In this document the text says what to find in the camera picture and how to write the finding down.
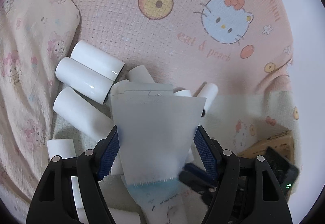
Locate translucent white plastic pouch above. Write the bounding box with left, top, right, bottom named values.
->
left=110, top=81, right=206, bottom=223

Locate brown cardboard box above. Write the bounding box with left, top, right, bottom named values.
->
left=238, top=130, right=294, bottom=163

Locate white paper tube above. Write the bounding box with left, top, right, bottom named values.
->
left=70, top=40, right=125, bottom=81
left=47, top=139, right=89, bottom=223
left=53, top=87, right=114, bottom=142
left=126, top=65, right=155, bottom=84
left=55, top=57, right=113, bottom=105
left=197, top=83, right=219, bottom=117

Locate pink Hello Kitty blanket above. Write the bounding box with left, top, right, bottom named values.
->
left=72, top=0, right=302, bottom=167

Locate pink My Melody pillow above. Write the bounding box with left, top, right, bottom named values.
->
left=1, top=0, right=80, bottom=223

